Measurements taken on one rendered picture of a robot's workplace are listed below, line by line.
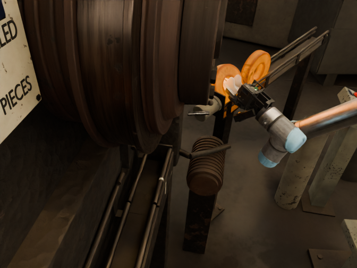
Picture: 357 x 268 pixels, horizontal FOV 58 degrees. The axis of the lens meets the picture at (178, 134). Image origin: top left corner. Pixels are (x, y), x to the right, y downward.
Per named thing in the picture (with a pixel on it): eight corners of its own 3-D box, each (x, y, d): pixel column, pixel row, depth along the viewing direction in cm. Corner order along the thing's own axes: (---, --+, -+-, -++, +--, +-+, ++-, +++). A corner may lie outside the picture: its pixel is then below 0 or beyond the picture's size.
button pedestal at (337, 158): (303, 215, 162) (351, 116, 123) (297, 181, 181) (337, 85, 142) (336, 221, 161) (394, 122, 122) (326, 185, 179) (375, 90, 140)
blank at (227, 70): (202, 73, 114) (209, 72, 111) (230, 58, 122) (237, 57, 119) (215, 113, 119) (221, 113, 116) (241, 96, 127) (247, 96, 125)
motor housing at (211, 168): (177, 256, 141) (186, 170, 108) (185, 215, 158) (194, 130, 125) (207, 261, 140) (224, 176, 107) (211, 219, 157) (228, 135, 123)
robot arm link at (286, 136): (286, 159, 104) (299, 143, 98) (261, 135, 109) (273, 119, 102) (299, 149, 109) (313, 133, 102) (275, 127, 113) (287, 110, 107)
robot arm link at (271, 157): (284, 157, 120) (299, 139, 112) (269, 173, 113) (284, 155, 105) (267, 143, 122) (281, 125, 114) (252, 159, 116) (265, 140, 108)
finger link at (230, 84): (227, 68, 115) (245, 84, 111) (221, 80, 119) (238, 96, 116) (221, 70, 113) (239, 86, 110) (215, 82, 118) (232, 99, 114)
